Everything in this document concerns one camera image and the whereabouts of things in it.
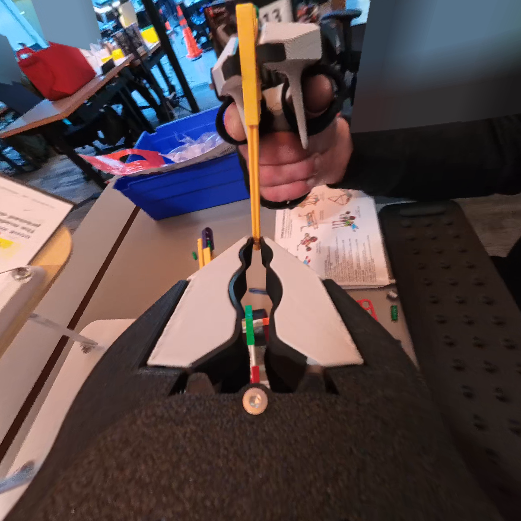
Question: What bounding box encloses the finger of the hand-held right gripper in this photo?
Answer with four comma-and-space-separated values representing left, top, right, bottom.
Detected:
258, 22, 323, 63
211, 36, 243, 100

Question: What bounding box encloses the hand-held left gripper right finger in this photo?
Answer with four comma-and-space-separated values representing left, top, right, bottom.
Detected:
262, 236, 364, 368

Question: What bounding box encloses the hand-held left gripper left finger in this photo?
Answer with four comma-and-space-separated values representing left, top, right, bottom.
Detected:
147, 237, 250, 369

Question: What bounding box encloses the yellow rod with yellow connector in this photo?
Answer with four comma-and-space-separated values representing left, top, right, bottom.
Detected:
235, 3, 262, 250

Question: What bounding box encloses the colourful toy rod airplane model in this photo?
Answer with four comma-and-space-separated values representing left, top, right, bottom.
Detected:
191, 227, 379, 387

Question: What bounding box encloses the person's right forearm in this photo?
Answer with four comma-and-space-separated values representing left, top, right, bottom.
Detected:
338, 115, 521, 201

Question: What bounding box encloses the person's right hand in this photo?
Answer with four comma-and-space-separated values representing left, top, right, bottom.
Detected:
224, 75, 354, 204

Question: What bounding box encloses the orange traffic cone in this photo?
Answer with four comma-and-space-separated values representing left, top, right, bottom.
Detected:
177, 6, 203, 59

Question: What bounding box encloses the black office chair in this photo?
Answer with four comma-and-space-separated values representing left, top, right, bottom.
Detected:
322, 8, 363, 74

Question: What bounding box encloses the clear plastic bag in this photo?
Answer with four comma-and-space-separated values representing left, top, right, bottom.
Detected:
167, 130, 228, 163

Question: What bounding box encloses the white instruction booklet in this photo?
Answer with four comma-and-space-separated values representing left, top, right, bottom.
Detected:
275, 185, 395, 288

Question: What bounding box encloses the white stand with wooden board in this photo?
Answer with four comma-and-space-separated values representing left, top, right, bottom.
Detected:
0, 175, 137, 505

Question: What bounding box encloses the blue plastic bin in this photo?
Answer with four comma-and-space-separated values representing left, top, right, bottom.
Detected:
114, 108, 251, 220

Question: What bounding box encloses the red plastic packet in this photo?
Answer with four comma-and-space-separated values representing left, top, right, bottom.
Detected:
79, 148, 165, 176

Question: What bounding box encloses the black perforated armrest pad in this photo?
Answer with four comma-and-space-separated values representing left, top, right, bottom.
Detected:
379, 201, 521, 509

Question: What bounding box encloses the wooden background table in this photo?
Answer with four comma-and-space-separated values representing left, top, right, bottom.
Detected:
0, 53, 135, 139

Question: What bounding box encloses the red bag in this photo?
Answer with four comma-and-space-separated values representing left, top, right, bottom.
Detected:
16, 41, 96, 100

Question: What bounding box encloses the printed instruction sheet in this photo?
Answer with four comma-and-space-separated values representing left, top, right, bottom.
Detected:
0, 177, 74, 273

